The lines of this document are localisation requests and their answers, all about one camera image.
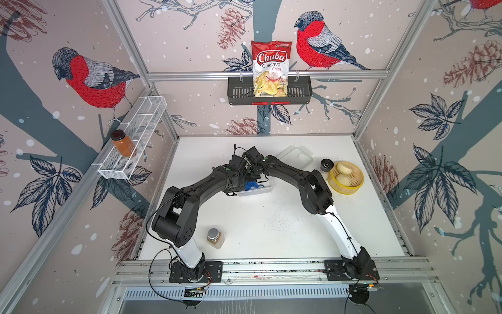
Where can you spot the orange sauce bottle black cap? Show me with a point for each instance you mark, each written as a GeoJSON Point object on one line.
{"type": "Point", "coordinates": [125, 146]}

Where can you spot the black wire wall basket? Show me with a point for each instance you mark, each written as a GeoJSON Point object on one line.
{"type": "Point", "coordinates": [247, 91]}

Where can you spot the red cassava chips bag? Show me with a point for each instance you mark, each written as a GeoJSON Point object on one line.
{"type": "Point", "coordinates": [270, 68]}

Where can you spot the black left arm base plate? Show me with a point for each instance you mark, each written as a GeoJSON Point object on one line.
{"type": "Point", "coordinates": [209, 271]}

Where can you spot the translucent plastic lunch box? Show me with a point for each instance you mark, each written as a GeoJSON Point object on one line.
{"type": "Point", "coordinates": [263, 180]}

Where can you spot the yellow bowl with dumplings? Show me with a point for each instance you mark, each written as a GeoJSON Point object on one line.
{"type": "Point", "coordinates": [346, 178]}

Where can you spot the aluminium front rail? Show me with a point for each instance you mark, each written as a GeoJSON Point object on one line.
{"type": "Point", "coordinates": [401, 269]}

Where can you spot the clear acrylic wall shelf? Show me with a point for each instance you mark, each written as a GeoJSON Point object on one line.
{"type": "Point", "coordinates": [140, 129]}

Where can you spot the blue microfibre cloth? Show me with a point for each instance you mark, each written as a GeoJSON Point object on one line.
{"type": "Point", "coordinates": [253, 185]}

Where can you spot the small jar silver lid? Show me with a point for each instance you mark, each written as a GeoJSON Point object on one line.
{"type": "Point", "coordinates": [215, 238]}

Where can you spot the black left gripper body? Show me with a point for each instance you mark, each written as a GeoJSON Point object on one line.
{"type": "Point", "coordinates": [240, 185]}

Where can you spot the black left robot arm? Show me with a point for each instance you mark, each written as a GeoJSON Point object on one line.
{"type": "Point", "coordinates": [176, 219]}

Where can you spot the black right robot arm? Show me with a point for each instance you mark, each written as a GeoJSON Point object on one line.
{"type": "Point", "coordinates": [316, 198]}

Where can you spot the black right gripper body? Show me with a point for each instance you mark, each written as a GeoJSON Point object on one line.
{"type": "Point", "coordinates": [251, 174]}

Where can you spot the translucent lunch box lid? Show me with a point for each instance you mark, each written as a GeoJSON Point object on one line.
{"type": "Point", "coordinates": [294, 156]}

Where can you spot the salt grinder black top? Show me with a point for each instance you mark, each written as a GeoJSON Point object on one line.
{"type": "Point", "coordinates": [326, 165]}

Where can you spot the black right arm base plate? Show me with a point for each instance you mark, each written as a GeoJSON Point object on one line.
{"type": "Point", "coordinates": [342, 270]}

